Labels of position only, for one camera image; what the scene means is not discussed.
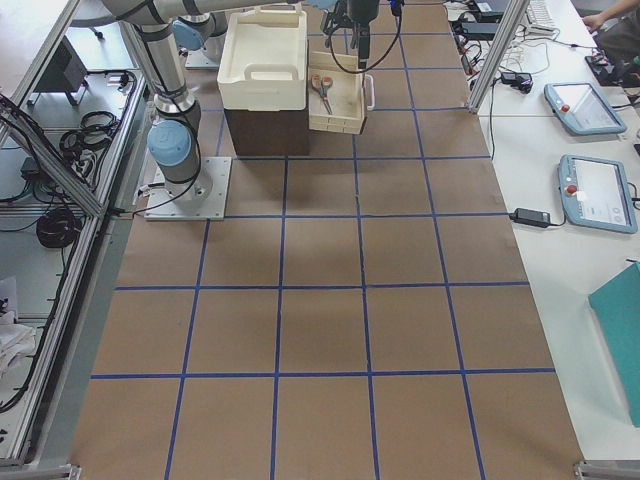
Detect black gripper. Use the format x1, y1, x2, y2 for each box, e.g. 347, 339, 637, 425
320, 0, 373, 69

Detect white drawer handle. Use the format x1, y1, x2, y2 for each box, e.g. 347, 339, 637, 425
363, 74, 376, 111

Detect orange grey scissors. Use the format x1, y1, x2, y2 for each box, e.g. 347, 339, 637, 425
310, 74, 333, 115

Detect brown wooden drawer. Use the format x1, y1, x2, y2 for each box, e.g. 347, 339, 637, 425
308, 51, 373, 135

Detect cream plastic tray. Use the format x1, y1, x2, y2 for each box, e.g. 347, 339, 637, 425
217, 6, 307, 111

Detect dark brown wooden cabinet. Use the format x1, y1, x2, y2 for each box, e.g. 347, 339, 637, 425
224, 109, 310, 157

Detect upper blue teach pendant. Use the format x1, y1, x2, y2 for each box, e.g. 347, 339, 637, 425
543, 83, 627, 136

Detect blue teach pendant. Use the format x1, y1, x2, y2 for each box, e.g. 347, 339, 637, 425
543, 83, 627, 136
558, 155, 638, 234

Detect black power adapter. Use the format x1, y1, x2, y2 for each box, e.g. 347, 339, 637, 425
509, 208, 551, 228

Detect lower blue teach pendant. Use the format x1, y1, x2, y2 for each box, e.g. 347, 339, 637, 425
558, 155, 638, 234

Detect white crumpled cloth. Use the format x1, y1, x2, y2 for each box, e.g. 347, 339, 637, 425
0, 277, 37, 386

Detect black braided left cable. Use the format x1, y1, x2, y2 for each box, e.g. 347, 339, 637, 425
327, 9, 404, 75

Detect aluminium frame post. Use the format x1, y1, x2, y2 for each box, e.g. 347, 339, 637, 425
468, 0, 529, 113

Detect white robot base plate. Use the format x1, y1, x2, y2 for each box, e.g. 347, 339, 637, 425
143, 157, 232, 221

